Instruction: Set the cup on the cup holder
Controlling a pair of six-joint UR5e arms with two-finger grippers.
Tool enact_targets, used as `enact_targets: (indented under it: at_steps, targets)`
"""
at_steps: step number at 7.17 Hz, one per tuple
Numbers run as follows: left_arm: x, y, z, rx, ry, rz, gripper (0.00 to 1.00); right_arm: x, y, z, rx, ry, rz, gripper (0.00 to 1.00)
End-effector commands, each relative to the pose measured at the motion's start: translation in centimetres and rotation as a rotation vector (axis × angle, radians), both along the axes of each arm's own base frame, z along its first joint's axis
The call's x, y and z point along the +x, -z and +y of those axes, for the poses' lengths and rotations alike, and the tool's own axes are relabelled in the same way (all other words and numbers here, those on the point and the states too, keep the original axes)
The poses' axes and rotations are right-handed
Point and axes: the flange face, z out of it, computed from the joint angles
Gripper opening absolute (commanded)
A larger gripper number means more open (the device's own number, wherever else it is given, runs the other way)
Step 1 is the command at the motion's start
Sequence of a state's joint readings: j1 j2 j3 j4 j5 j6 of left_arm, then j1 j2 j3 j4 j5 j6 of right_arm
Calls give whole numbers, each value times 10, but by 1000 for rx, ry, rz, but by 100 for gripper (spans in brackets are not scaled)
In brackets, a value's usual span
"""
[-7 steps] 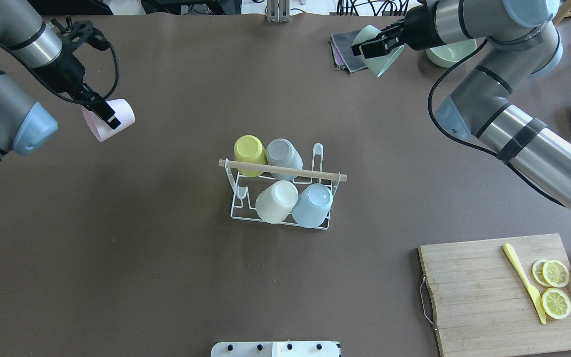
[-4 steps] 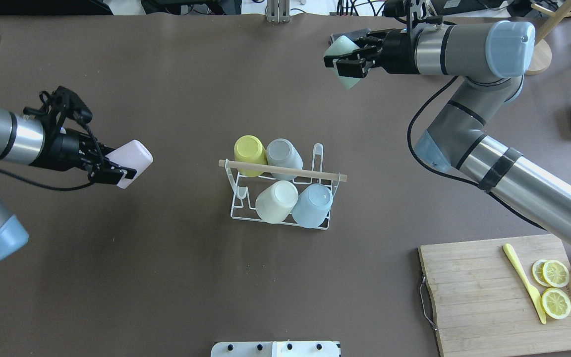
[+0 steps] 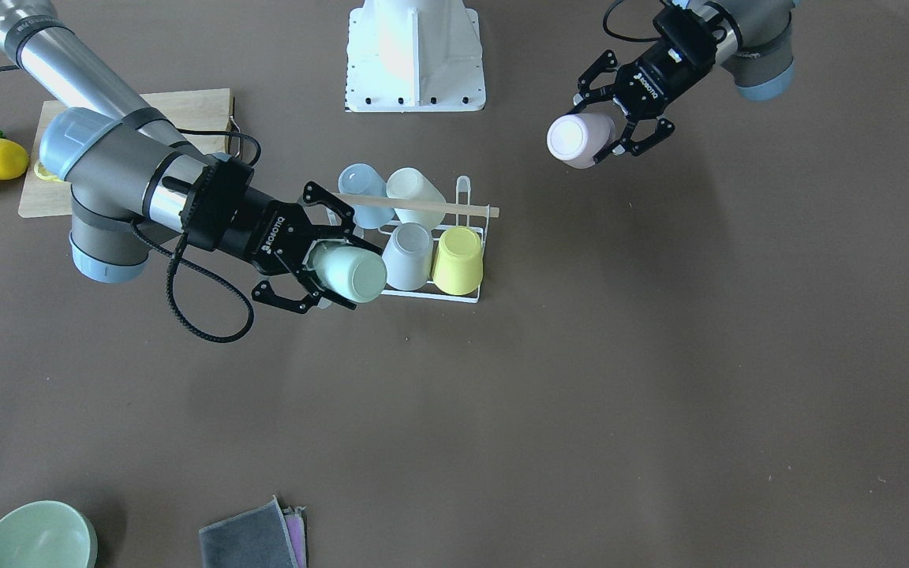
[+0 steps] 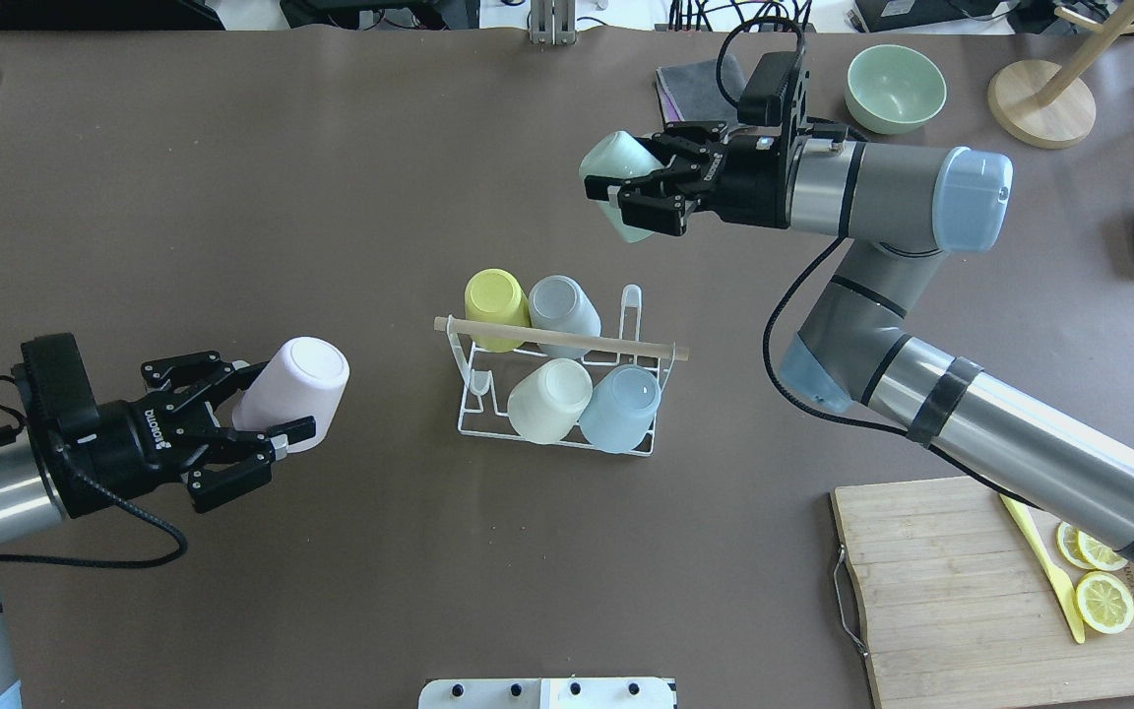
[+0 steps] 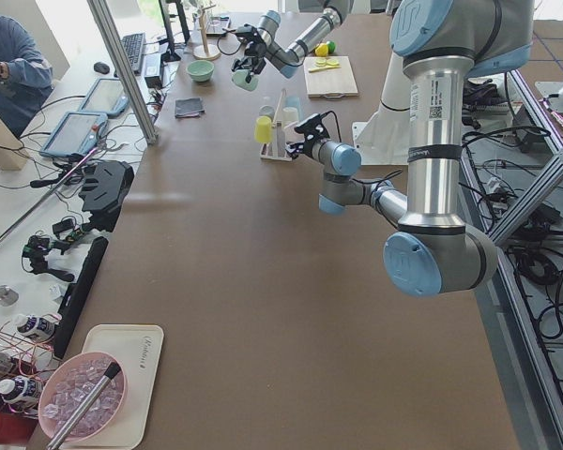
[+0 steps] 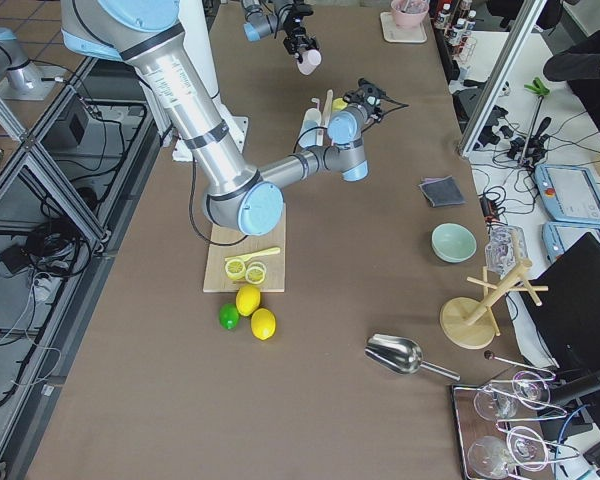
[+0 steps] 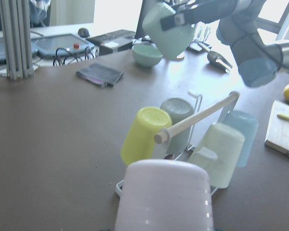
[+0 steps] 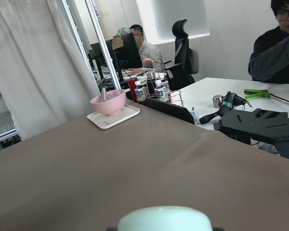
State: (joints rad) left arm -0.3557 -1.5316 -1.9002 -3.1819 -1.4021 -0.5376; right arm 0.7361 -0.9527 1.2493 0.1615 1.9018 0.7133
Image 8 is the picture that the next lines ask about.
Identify mint green cup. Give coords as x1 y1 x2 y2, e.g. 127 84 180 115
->
117 206 213 231

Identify black plastic bracket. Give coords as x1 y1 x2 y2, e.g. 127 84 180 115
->
213 108 289 159

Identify metal tongs in bowl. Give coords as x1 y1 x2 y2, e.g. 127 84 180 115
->
101 88 107 102

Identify black office chair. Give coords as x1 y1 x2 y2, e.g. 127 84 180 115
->
165 19 199 90

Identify green clamp stick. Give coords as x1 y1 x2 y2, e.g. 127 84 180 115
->
244 89 289 105

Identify beige tray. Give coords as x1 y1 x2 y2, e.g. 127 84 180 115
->
87 104 140 129

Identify person in white shirt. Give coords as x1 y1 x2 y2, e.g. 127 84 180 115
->
130 25 166 75

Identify black long bar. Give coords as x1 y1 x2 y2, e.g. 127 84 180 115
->
144 98 195 124

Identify aluminium frame post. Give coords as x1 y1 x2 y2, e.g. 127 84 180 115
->
85 0 121 89

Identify pink bowl with ice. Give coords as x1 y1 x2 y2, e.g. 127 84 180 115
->
90 89 126 115

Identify black monitor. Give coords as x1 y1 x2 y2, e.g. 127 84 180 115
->
106 33 143 81

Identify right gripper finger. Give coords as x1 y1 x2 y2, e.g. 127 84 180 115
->
105 227 118 231

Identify person in dark sweater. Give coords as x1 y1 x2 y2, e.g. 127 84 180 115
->
248 0 289 84

